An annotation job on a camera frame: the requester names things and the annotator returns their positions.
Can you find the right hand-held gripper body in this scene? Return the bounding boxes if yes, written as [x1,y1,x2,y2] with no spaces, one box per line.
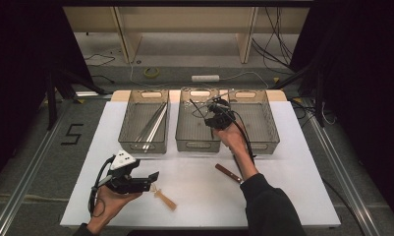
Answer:
[208,92,237,130]

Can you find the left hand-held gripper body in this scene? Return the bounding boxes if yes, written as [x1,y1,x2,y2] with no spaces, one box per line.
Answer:
[105,149,152,195]

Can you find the clear grey plastic bin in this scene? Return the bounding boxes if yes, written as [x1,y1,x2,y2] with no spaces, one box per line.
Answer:
[175,88,223,153]
[227,88,281,155]
[117,88,171,155]

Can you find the small wooden spoon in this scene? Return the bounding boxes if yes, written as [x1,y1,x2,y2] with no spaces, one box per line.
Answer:
[150,186,178,211]

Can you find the silver metal chopsticks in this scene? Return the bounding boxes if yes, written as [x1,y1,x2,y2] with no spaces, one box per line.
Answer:
[142,104,168,152]

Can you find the white chopstick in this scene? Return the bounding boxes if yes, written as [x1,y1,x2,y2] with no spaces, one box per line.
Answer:
[144,105,169,153]

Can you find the wood-handled knife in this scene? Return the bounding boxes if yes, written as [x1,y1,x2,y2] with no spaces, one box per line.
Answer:
[215,163,245,185]

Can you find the person's right hand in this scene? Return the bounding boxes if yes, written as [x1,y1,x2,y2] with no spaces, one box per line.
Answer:
[213,121,249,157]

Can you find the person's left hand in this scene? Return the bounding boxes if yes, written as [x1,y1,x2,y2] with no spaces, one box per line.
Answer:
[85,186,143,235]

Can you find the white table cover sheet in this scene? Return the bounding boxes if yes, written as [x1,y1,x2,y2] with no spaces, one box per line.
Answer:
[59,99,342,229]

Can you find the white power strip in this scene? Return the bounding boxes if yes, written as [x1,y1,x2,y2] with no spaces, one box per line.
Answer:
[191,74,221,83]

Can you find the yellow tape roll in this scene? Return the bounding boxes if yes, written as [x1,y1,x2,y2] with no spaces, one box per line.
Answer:
[142,67,160,79]

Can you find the black metal stand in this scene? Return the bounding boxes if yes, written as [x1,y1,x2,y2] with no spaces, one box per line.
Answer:
[271,62,326,127]
[45,67,107,131]

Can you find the beige wooden shelf unit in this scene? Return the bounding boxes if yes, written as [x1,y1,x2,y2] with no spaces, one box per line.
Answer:
[63,6,310,65]

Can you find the dark curtain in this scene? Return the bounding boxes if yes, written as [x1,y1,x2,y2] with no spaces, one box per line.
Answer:
[290,0,394,227]
[0,0,94,191]

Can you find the left hand-held gripper cable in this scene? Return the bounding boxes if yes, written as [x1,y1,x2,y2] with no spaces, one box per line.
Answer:
[88,156,115,217]

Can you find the short aluminium rail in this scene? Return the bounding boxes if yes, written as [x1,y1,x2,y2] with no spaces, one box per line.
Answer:
[74,90,115,98]

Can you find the black cable bundle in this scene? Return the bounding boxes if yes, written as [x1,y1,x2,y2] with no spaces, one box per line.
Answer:
[251,7,296,76]

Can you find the aluminium floor rail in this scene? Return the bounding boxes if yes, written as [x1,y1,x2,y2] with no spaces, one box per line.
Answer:
[307,112,382,236]
[0,97,72,236]

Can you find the thin black floor cable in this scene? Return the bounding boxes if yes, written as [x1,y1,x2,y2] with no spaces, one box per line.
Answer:
[84,53,116,68]

